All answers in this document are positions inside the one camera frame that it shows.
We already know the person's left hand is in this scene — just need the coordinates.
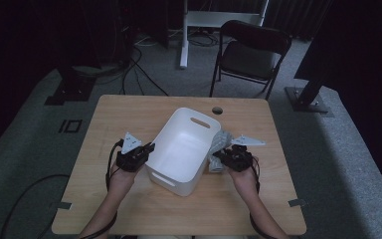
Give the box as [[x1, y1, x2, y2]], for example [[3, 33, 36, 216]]
[[107, 164, 143, 200]]

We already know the left hand-held gripper black cable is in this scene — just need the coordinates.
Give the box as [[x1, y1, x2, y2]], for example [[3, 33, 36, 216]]
[[0, 138, 125, 239]]

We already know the grey tape strip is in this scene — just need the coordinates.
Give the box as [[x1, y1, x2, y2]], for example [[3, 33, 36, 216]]
[[50, 201, 73, 211], [287, 198, 307, 208]]

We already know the long black floor cable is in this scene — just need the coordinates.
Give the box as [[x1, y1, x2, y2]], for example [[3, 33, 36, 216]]
[[130, 58, 170, 98]]

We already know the white plastic storage bin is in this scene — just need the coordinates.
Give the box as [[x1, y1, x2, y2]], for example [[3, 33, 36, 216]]
[[144, 107, 222, 197]]

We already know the black folding chair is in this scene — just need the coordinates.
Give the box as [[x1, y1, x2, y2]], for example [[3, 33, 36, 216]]
[[208, 19, 292, 101]]

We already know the grey knitted cloth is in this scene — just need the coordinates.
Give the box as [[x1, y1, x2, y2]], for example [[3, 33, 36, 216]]
[[207, 128, 233, 173]]

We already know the white floor cable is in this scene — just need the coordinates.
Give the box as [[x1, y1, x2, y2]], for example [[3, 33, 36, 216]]
[[134, 34, 160, 48]]

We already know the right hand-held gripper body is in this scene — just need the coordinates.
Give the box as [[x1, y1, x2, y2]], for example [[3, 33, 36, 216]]
[[223, 133, 267, 172]]

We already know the black stand with square base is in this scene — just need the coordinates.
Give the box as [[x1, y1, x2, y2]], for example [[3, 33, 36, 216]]
[[44, 66, 97, 107]]

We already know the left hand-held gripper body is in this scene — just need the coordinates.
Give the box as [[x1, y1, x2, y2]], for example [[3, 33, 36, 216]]
[[115, 131, 149, 173]]

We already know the hand-held gripper black cable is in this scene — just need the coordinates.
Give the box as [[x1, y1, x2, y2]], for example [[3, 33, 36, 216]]
[[248, 157, 280, 239], [0, 138, 125, 239]]

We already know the black leaning stand with base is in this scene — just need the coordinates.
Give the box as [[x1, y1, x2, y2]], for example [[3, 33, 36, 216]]
[[285, 76, 334, 118]]

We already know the right hand-held gripper black cable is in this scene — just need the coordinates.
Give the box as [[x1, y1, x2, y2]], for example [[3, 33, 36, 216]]
[[248, 157, 280, 239]]

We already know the dark curtain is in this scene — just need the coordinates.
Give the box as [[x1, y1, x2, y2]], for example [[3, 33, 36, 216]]
[[265, 0, 332, 41]]

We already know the person's right hand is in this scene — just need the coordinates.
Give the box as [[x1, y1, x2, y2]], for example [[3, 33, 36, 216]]
[[229, 158, 261, 200]]

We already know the white metal desk frame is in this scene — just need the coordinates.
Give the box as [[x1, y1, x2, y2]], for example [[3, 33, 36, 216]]
[[178, 0, 270, 70]]

